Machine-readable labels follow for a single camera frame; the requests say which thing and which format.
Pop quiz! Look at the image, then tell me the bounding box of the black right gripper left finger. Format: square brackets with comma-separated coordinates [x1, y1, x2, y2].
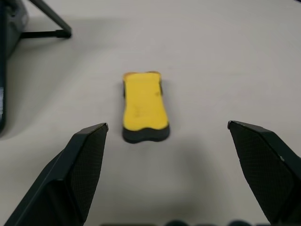
[0, 122, 109, 226]

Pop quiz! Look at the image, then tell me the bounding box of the yellow and black eraser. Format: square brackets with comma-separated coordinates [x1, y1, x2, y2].
[121, 71, 171, 145]

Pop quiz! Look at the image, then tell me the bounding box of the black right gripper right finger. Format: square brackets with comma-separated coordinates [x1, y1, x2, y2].
[227, 120, 301, 226]

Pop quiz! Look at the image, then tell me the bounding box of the black tripod stand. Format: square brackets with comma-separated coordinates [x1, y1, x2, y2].
[20, 0, 72, 40]

